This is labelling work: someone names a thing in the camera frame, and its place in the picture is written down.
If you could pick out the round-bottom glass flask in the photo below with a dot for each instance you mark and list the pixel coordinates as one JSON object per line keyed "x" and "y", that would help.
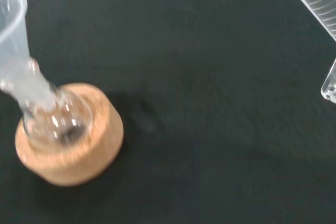
{"x": 55, "y": 119}

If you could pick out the black cloth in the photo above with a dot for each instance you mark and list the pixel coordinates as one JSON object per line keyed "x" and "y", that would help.
{"x": 210, "y": 129}

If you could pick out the clear plastic funnel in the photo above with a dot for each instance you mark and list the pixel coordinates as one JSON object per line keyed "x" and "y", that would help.
{"x": 11, "y": 37}

